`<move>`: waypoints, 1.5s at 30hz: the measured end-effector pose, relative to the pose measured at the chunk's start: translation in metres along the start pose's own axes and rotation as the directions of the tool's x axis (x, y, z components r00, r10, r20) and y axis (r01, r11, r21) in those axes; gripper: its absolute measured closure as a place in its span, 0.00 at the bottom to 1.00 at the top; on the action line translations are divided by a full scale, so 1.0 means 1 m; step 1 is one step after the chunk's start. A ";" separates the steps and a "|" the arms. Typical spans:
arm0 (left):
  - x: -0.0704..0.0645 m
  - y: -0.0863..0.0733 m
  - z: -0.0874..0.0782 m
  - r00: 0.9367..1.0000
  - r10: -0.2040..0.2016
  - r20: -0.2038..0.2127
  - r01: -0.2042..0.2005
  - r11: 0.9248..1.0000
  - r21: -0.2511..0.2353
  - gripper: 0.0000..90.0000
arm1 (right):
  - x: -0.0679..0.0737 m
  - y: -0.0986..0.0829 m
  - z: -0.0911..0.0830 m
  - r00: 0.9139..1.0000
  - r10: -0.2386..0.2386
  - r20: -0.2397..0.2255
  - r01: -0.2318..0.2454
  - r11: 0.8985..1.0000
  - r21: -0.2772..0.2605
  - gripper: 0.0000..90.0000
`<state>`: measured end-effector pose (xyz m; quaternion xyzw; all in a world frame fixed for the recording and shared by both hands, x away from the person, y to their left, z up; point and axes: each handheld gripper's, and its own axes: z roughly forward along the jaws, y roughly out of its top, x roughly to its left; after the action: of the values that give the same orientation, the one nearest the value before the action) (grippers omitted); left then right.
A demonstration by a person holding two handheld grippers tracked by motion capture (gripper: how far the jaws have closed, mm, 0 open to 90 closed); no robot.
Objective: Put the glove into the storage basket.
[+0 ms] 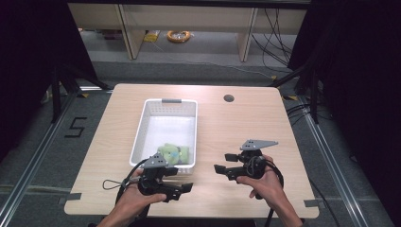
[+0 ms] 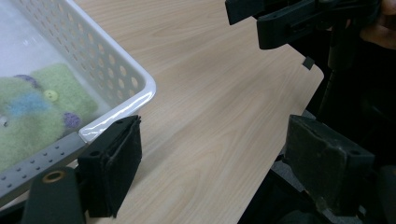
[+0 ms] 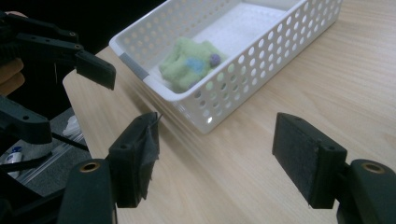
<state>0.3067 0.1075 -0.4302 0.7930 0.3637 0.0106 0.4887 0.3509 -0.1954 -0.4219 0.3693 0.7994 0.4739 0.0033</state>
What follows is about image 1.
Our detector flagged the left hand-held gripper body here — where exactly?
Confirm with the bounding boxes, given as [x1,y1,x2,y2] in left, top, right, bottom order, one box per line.
[138,152,169,197]

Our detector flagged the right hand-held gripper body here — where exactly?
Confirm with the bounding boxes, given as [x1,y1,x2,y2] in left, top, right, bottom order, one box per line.
[238,139,279,182]

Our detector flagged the green mitten with face print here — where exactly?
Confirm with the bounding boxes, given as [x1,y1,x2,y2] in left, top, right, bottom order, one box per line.
[157,143,183,166]

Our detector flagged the white plastic basket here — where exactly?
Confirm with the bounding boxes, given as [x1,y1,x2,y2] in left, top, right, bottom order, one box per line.
[129,98,199,175]

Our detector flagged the person's right hand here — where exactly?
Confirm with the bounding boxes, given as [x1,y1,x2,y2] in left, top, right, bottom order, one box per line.
[236,154,287,206]

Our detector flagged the person's left hand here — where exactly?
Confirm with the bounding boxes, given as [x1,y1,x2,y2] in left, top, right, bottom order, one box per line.
[117,169,167,216]

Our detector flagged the black metal stand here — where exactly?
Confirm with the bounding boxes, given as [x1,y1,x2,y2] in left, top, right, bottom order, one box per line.
[268,61,321,125]
[49,61,112,124]

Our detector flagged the black curtain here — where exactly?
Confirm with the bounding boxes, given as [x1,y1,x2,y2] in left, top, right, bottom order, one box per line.
[0,0,99,160]
[287,0,401,227]

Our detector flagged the yellow packet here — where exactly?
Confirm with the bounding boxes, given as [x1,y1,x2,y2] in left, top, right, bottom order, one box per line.
[143,29,161,44]

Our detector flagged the beige wooden shelf unit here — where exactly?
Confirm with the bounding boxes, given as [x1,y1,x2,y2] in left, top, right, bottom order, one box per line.
[68,3,308,62]

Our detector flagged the left hand-held gripper cable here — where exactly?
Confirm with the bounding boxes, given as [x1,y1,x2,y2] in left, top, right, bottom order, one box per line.
[102,159,149,221]

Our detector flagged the hand-held gripper cable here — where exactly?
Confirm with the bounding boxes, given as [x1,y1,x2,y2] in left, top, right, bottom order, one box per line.
[247,155,286,227]
[102,159,149,221]

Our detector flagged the right hand-held gripper cable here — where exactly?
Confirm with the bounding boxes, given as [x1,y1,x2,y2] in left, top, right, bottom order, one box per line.
[247,155,286,227]

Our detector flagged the black floor cables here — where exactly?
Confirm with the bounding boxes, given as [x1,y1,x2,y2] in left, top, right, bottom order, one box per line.
[284,101,329,128]

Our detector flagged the aluminium floor rail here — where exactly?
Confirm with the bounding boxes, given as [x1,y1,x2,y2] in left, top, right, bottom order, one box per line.
[297,94,371,227]
[0,90,79,219]

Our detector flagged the bundle of black cables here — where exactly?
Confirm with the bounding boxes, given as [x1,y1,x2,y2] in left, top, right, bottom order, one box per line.
[251,8,296,70]

